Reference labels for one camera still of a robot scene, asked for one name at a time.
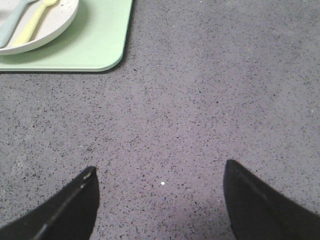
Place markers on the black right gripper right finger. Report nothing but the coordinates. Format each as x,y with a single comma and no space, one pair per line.
258,212

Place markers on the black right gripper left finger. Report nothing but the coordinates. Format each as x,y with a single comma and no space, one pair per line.
68,215

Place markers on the yellow plastic fork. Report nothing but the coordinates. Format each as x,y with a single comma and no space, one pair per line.
26,34

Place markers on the white speckled plate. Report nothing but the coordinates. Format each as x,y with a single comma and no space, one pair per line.
54,21

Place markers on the light green plastic tray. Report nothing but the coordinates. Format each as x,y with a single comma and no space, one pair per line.
93,42

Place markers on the light blue plastic spoon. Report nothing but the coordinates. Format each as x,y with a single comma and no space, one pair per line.
10,24

